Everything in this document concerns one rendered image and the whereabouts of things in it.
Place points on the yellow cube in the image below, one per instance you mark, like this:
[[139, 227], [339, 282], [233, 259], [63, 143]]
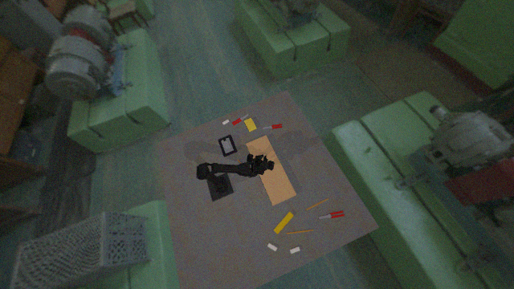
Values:
[[250, 124]]

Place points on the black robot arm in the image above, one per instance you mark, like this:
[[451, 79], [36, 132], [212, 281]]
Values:
[[242, 169]]

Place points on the yellow rectangular bar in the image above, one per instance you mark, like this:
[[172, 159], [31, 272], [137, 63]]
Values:
[[284, 222]]

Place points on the tan floor panel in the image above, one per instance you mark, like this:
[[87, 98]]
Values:
[[275, 181]]

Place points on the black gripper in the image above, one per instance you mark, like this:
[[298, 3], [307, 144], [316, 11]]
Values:
[[257, 160]]

